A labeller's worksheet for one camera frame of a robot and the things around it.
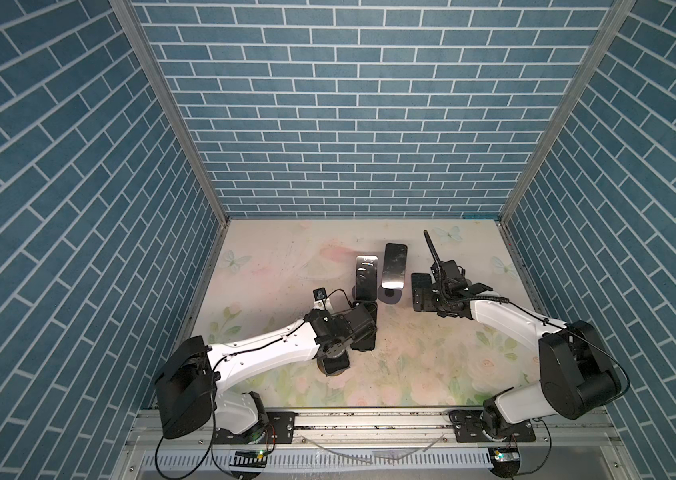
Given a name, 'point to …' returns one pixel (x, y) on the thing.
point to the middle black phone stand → (366, 343)
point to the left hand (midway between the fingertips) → (337, 332)
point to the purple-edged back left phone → (366, 278)
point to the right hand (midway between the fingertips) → (424, 297)
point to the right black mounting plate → (468, 428)
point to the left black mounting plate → (279, 427)
